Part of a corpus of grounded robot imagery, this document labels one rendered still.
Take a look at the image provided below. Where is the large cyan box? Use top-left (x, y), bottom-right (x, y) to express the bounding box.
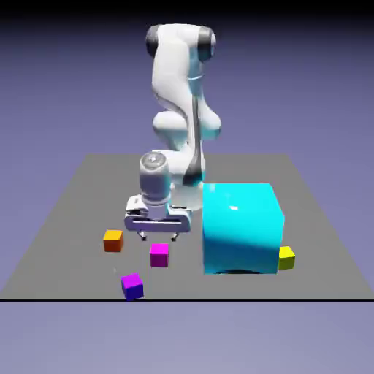
top-left (202, 183), bottom-right (286, 275)

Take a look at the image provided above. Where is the small magenta cube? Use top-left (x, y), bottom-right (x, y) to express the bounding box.
top-left (149, 243), bottom-right (170, 269)

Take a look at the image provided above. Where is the small purple cube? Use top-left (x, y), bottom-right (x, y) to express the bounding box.
top-left (121, 272), bottom-right (145, 302)

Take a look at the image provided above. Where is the small yellow cube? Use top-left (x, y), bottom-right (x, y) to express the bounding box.
top-left (278, 245), bottom-right (296, 271)

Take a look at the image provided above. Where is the small orange cube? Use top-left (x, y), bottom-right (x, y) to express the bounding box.
top-left (102, 229), bottom-right (124, 253)

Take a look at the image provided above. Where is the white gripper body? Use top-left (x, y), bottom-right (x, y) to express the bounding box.
top-left (123, 213), bottom-right (193, 234)

